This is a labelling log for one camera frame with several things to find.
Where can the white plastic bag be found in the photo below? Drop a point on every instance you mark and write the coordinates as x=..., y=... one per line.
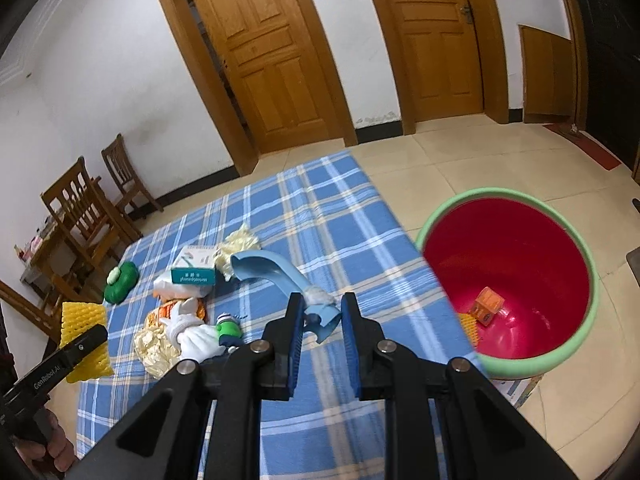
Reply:
x=165, y=287

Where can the orange snack packet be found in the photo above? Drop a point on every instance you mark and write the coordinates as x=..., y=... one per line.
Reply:
x=162, y=312

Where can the cream paper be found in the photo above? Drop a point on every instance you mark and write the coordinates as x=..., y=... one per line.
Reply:
x=152, y=350
x=240, y=247

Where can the wooden door frame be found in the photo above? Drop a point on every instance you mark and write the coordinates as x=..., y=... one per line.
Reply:
x=492, y=70
x=170, y=20

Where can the wooden side table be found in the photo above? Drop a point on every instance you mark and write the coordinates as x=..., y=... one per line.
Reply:
x=45, y=267

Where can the white tissue wad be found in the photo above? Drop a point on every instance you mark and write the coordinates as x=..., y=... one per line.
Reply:
x=319, y=295

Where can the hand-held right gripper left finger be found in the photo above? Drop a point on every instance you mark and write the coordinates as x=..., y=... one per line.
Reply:
x=296, y=355

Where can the red floor mat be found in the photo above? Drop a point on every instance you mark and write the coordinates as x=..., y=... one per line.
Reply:
x=597, y=150

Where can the white and teal box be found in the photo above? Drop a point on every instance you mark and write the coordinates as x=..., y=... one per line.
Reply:
x=195, y=265

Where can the green and white bottle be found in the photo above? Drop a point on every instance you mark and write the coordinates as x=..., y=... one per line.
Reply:
x=229, y=329

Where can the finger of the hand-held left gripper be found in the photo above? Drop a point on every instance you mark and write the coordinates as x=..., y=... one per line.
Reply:
x=85, y=342

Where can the dark door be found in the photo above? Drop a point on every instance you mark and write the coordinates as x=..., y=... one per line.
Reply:
x=610, y=60

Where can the printed cardboard box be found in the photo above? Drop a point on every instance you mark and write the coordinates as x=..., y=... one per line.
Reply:
x=520, y=389

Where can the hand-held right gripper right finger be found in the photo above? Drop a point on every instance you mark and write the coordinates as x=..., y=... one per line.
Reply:
x=350, y=355

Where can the red basin with green rim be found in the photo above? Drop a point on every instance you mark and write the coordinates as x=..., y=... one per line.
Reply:
x=500, y=240

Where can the blue plastic scoop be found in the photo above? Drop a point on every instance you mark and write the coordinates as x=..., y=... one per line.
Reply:
x=270, y=266

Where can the large yellow foam net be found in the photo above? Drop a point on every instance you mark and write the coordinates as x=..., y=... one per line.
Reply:
x=80, y=317

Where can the white glove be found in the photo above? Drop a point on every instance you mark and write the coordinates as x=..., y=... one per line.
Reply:
x=200, y=340

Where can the person's left hand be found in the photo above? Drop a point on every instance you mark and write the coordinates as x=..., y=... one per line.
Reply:
x=55, y=447

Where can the wooden chair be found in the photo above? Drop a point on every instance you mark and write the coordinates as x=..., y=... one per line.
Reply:
x=122, y=165
x=75, y=200
x=25, y=307

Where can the green round container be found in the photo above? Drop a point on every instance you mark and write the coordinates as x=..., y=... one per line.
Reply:
x=122, y=287

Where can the blue plaid tablecloth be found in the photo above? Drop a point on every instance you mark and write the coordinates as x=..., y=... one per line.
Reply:
x=325, y=210

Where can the small wooden cabinet door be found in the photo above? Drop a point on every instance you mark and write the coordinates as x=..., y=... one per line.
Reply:
x=545, y=75

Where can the small orange box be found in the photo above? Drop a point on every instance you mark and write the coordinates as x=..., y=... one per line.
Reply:
x=487, y=307

